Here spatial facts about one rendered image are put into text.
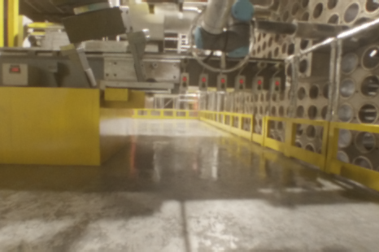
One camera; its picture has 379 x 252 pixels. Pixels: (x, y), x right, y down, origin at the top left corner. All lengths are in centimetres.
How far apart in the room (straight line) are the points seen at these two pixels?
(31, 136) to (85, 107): 47
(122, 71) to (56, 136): 78
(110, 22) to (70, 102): 132
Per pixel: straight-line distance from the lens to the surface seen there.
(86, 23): 49
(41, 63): 236
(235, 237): 83
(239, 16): 92
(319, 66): 292
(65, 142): 178
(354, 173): 168
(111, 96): 164
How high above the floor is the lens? 45
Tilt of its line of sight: 5 degrees down
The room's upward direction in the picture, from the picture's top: 2 degrees clockwise
